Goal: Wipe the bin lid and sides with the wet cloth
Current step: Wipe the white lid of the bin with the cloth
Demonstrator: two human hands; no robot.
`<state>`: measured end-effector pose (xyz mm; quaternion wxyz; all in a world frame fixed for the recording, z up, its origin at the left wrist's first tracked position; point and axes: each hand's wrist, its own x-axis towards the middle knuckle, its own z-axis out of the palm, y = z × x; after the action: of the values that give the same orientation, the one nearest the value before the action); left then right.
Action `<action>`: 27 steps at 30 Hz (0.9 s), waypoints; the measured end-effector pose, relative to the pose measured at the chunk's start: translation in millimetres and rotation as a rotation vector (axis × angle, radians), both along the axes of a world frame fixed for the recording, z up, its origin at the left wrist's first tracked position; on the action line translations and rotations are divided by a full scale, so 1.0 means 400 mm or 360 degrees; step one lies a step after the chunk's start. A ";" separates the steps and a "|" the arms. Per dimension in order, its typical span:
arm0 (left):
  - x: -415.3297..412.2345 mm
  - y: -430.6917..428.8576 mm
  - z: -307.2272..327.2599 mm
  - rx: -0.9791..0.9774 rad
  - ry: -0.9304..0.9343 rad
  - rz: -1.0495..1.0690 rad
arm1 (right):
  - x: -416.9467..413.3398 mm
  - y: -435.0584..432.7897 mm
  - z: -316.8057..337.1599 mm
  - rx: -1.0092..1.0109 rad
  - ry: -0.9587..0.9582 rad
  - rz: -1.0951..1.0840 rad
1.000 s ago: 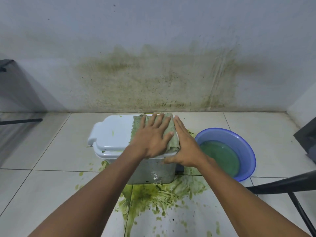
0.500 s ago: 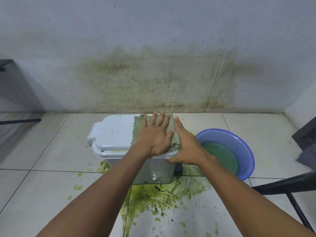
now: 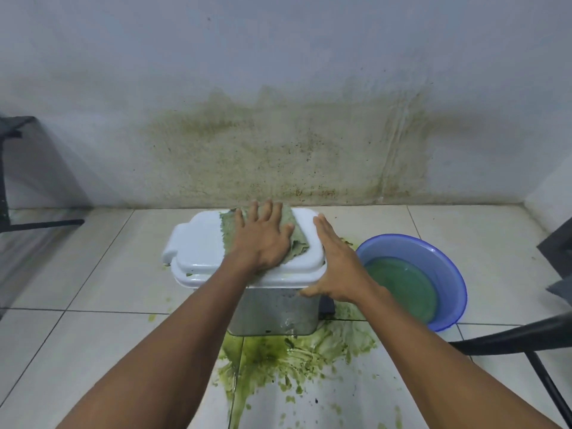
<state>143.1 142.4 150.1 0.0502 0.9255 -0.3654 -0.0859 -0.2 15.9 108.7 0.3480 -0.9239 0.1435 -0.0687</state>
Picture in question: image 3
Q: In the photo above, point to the person's right hand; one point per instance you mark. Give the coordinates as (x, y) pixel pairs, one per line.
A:
(344, 277)

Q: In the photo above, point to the person's left hand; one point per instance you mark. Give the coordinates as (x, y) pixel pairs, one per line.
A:
(261, 241)

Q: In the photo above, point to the green stained cleaning cloth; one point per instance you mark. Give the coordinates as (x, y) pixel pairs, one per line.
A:
(298, 244)

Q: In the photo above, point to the grey pedal bin white lid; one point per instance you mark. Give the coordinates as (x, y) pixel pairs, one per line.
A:
(196, 250)

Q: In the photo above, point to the person's right forearm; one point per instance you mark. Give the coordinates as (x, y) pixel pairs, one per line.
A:
(438, 375)

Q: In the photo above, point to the person's left forearm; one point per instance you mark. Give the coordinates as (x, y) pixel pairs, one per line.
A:
(170, 361)

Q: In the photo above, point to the blue plastic basin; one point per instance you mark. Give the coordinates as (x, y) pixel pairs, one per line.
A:
(429, 259)

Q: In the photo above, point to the black framed glass door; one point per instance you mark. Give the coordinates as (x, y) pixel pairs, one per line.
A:
(558, 250)

